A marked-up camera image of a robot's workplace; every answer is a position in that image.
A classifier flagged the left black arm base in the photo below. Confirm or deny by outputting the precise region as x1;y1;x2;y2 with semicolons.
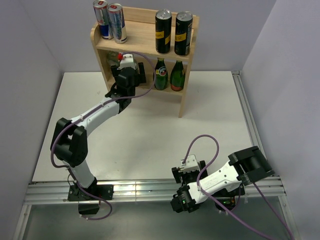
67;184;114;217

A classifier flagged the aluminium side rail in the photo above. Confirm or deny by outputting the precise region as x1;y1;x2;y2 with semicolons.
231;70;301;240

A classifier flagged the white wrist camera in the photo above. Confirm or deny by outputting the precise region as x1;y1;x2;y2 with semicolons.
118;52;138;70
179;154;200;173

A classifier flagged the dark green glass bottle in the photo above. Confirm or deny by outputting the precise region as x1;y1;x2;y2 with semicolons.
170;60;186;92

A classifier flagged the green bottle with label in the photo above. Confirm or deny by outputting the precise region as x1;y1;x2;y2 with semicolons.
153;57;169;91

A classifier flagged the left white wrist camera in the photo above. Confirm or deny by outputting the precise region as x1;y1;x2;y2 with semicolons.
118;52;138;70

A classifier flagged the black yellow can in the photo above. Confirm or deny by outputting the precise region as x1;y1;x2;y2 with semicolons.
155;9;172;54
174;11;193;56

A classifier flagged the aluminium front rail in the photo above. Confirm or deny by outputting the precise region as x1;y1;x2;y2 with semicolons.
23;176;286;205

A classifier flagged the wooden two-tier shelf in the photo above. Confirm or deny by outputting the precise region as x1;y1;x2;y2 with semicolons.
90;6;200;118

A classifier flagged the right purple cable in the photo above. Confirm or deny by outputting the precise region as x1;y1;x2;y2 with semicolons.
183;134;295;240

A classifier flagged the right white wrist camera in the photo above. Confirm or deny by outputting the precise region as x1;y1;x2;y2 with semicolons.
179;154;200;173

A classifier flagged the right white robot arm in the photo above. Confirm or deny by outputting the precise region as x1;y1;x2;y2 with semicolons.
170;146;275;213

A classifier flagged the blue silver energy can left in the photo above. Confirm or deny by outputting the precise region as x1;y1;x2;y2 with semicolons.
93;0;113;40

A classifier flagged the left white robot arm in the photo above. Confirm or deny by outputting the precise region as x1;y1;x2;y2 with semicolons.
50;62;147;200

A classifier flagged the purple cable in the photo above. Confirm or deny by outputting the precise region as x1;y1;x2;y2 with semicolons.
183;134;295;240
49;51;157;221

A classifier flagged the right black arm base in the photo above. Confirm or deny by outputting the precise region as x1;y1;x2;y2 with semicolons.
212;184;245;212

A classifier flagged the clear soda bottle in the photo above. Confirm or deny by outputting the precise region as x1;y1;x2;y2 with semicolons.
106;51;120;67

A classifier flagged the silver blue energy can right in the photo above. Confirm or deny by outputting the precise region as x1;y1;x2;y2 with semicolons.
107;3;127;44

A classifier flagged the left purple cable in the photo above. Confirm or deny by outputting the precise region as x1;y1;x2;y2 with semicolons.
49;51;157;221

